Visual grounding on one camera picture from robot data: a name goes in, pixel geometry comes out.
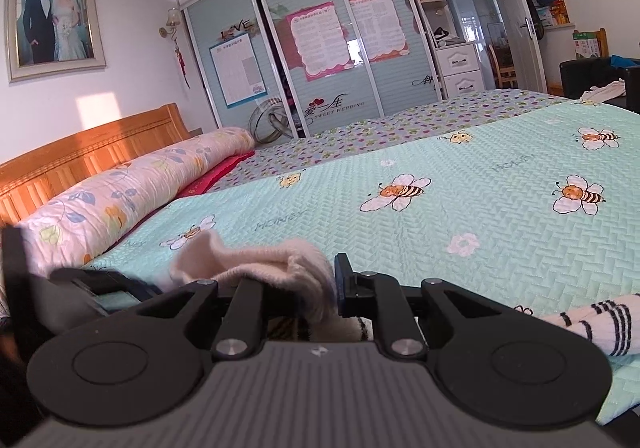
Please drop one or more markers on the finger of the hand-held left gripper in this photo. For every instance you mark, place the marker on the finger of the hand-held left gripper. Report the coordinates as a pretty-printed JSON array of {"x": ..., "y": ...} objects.
[{"x": 100, "y": 285}]

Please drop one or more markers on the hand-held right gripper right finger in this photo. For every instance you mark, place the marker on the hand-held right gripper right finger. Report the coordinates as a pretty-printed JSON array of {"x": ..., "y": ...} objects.
[{"x": 342, "y": 285}]

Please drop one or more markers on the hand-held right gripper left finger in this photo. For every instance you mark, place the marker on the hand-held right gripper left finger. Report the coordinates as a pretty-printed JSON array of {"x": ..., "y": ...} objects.
[{"x": 250, "y": 300}]

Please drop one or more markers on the white black-striped sweater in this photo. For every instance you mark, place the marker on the white black-striped sweater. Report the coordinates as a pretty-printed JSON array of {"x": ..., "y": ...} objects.
[{"x": 280, "y": 268}]

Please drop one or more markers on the pale folded clothes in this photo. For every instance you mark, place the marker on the pale folded clothes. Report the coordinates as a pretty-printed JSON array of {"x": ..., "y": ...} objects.
[{"x": 602, "y": 92}]

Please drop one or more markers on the rolled floral quilt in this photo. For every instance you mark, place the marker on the rolled floral quilt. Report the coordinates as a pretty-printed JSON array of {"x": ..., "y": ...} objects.
[{"x": 125, "y": 188}]

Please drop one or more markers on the red pillow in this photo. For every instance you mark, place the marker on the red pillow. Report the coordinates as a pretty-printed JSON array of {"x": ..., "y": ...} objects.
[{"x": 210, "y": 178}]

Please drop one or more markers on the wooden bed headboard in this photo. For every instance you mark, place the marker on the wooden bed headboard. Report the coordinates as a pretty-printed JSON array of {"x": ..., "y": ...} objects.
[{"x": 75, "y": 153}]

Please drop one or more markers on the purple floral bed sheet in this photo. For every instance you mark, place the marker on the purple floral bed sheet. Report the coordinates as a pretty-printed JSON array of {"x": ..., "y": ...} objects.
[{"x": 350, "y": 133}]

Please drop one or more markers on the sliding glass door wardrobe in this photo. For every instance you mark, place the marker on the sliding glass door wardrobe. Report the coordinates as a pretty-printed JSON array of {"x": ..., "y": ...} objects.
[{"x": 390, "y": 83}]

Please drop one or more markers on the red hanging ornament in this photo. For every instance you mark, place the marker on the red hanging ornament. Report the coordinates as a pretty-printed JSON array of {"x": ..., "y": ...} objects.
[{"x": 181, "y": 60}]

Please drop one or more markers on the white drawer cabinet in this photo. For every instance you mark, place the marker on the white drawer cabinet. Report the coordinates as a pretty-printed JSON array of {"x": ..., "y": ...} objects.
[{"x": 460, "y": 70}]

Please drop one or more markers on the framed wedding photo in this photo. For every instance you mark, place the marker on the framed wedding photo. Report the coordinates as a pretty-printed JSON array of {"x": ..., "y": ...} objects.
[{"x": 55, "y": 13}]

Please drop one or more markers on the wooden dining chair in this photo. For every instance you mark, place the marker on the wooden dining chair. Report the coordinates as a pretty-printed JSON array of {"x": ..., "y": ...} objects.
[{"x": 502, "y": 70}]

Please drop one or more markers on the black armchair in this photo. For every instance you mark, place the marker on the black armchair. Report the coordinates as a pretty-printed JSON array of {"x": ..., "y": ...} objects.
[{"x": 575, "y": 78}]

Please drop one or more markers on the green printed box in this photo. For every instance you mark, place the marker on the green printed box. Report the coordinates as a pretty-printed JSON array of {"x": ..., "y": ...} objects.
[{"x": 586, "y": 48}]

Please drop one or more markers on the pile of colourful packets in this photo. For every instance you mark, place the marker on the pile of colourful packets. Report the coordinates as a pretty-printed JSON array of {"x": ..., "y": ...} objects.
[{"x": 556, "y": 13}]

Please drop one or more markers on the small wooden chair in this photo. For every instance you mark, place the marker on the small wooden chair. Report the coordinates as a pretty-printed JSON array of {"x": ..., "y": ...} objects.
[{"x": 603, "y": 40}]

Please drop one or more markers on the blue cloth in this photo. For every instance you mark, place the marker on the blue cloth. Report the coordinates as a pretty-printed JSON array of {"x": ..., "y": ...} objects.
[{"x": 625, "y": 62}]

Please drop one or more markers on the blue-framed wall chart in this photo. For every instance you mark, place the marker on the blue-framed wall chart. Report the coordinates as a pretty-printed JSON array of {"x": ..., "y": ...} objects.
[{"x": 237, "y": 70}]

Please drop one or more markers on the pink-bordered wall chart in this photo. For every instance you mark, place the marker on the pink-bordered wall chart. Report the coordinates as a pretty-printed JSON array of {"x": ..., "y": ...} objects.
[{"x": 317, "y": 40}]

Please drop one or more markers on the orange-bordered wall chart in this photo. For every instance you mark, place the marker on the orange-bordered wall chart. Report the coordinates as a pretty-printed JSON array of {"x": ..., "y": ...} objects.
[{"x": 377, "y": 25}]

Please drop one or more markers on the brass wall lamp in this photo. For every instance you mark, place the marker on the brass wall lamp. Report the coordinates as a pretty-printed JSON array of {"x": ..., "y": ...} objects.
[{"x": 171, "y": 20}]

